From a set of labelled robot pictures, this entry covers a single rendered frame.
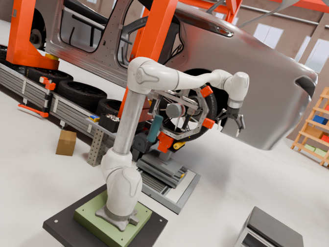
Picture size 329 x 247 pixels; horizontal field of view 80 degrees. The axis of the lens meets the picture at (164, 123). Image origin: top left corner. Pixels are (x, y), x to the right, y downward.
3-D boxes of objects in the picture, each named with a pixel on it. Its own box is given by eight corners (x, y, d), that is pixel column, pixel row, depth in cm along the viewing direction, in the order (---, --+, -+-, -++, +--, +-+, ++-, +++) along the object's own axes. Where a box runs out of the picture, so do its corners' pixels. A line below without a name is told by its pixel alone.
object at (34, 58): (58, 70, 323) (62, 49, 314) (25, 65, 276) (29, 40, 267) (51, 67, 329) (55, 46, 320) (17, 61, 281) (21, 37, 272)
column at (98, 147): (100, 164, 211) (110, 129, 200) (93, 167, 202) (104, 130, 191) (93, 160, 214) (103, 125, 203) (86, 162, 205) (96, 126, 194)
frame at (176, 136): (194, 146, 193) (216, 94, 179) (192, 147, 187) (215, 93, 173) (148, 123, 210) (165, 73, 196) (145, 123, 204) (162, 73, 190)
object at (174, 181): (185, 177, 235) (188, 169, 232) (175, 189, 202) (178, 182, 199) (150, 157, 250) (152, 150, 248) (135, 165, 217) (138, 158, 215)
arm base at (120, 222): (129, 237, 99) (132, 229, 97) (93, 214, 103) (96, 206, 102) (144, 215, 116) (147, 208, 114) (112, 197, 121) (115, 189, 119)
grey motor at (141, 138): (155, 156, 258) (164, 132, 249) (139, 166, 220) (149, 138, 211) (144, 150, 264) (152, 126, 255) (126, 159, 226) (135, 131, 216)
